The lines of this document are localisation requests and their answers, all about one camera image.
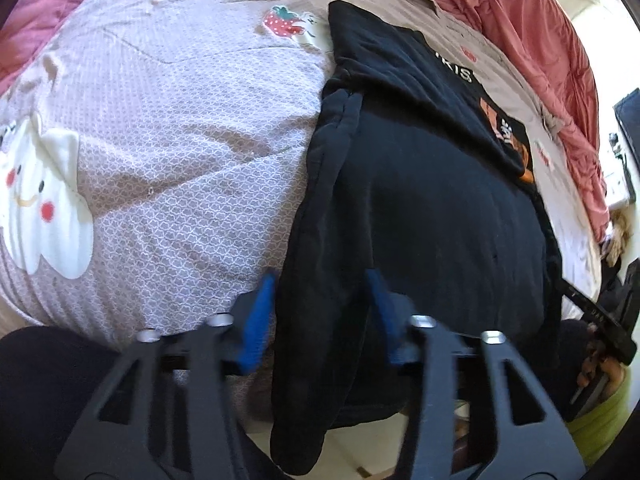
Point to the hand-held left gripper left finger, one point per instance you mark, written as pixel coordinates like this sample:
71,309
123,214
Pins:
257,320

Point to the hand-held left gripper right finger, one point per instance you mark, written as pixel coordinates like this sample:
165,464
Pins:
382,302

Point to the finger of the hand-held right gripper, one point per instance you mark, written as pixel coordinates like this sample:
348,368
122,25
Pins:
567,290

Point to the black sweater with orange cuffs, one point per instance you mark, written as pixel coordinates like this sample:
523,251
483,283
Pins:
425,200

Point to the person's right hand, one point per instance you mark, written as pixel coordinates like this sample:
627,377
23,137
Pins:
600,362

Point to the tan fluffy toy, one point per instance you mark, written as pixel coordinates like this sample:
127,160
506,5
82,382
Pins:
615,235

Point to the black flat screen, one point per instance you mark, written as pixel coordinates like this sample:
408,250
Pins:
629,120

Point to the printed beige lavender quilt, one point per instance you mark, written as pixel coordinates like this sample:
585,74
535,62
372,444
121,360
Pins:
175,135

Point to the salmon pink blanket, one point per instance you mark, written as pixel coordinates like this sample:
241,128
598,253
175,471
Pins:
540,35

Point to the pink quilted blanket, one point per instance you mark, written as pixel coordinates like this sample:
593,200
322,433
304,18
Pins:
40,20

